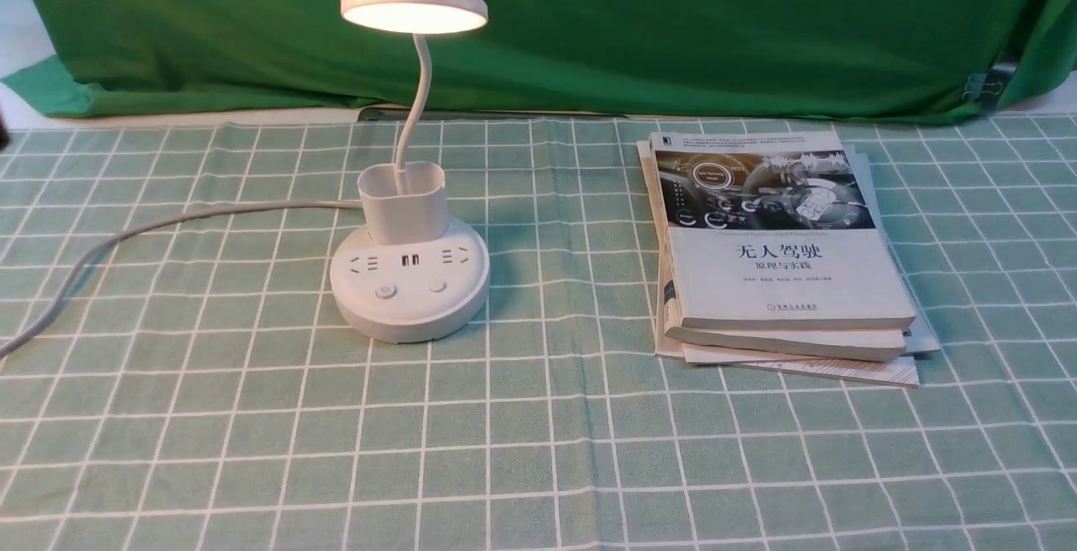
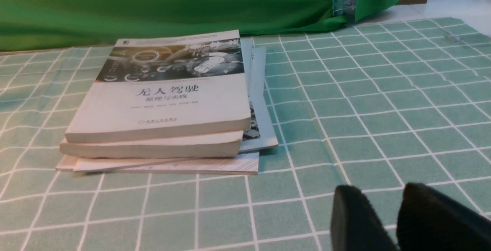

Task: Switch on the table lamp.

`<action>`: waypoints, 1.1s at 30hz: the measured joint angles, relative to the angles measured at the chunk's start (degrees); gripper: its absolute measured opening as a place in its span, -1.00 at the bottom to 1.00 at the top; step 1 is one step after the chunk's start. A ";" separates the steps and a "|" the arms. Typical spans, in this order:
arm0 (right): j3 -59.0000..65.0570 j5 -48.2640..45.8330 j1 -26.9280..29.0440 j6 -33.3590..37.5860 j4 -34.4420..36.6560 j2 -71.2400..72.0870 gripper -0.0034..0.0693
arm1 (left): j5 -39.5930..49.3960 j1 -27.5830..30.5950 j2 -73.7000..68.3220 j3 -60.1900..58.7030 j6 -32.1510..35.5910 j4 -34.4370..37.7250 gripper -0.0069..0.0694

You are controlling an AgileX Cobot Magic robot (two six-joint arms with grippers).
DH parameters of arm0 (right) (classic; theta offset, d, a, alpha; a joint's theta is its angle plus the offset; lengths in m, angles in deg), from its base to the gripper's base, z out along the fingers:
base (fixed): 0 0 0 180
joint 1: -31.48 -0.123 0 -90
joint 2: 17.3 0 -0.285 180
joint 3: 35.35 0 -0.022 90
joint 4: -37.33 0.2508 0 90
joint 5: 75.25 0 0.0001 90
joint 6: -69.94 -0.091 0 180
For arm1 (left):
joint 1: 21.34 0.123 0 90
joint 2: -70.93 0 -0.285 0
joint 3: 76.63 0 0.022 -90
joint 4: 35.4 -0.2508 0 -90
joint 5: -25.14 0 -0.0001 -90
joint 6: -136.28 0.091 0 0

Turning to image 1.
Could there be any white desk lamp with sockets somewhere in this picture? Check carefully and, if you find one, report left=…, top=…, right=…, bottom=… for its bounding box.
left=328, top=0, right=490, bottom=344

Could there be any top book autonomous driving cover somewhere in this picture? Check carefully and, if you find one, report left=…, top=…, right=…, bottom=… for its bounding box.
left=648, top=130, right=917, bottom=331

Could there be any green checked tablecloth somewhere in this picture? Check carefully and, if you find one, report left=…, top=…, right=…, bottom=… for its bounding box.
left=1, top=114, right=1076, bottom=550

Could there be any bottom thin book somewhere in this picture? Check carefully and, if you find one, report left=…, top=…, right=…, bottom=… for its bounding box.
left=676, top=342, right=920, bottom=388

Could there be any thin book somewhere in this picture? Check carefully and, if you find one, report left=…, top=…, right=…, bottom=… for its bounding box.
left=652, top=146, right=942, bottom=367
left=676, top=342, right=920, bottom=388

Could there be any green backdrop cloth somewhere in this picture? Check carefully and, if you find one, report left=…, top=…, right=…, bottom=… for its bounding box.
left=4, top=0, right=1074, bottom=123

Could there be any black binder clip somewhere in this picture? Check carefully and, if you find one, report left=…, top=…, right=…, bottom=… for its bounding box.
left=961, top=61, right=1018, bottom=113

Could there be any white lamp power cable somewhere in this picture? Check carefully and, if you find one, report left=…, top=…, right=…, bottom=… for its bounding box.
left=0, top=200, right=363, bottom=358

